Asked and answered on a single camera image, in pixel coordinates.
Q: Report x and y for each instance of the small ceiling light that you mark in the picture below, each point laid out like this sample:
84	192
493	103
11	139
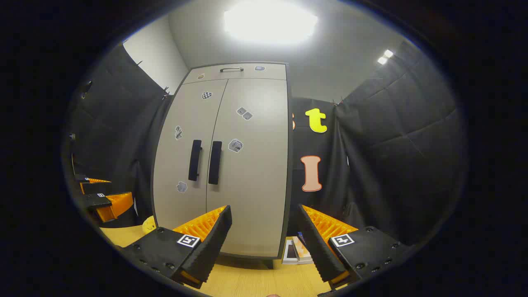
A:
385	57

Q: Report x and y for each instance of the grey cabinet drawer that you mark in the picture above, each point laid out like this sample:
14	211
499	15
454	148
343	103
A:
264	74

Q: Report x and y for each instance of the yellow ball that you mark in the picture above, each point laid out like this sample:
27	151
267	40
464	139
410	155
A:
148	225

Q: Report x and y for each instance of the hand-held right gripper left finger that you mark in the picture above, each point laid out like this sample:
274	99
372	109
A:
212	247

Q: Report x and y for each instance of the grey double-door shoe cabinet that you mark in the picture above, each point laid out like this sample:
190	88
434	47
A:
289	165

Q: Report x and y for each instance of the black backdrop cloth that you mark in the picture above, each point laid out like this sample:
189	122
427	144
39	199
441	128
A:
392	144

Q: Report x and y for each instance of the large ceiling light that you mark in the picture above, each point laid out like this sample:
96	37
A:
270	22

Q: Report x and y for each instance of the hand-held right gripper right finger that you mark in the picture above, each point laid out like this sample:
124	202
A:
319	247

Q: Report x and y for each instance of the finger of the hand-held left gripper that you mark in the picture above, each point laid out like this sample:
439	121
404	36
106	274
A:
97	201
84	180

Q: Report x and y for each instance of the grey cabinet door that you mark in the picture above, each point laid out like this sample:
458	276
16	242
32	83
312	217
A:
255	185
181	165

